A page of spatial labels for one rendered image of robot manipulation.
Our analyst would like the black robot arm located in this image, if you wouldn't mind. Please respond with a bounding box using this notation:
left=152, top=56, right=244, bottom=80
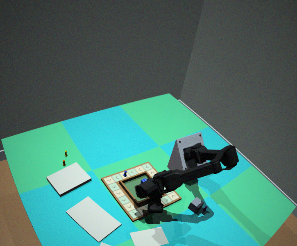
left=135, top=143, right=239, bottom=199

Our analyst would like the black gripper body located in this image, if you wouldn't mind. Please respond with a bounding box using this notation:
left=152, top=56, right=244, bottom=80
left=147, top=191, right=163, bottom=213

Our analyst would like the white flat rectangular card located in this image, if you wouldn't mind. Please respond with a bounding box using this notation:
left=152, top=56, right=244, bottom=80
left=66, top=196, right=122, bottom=242

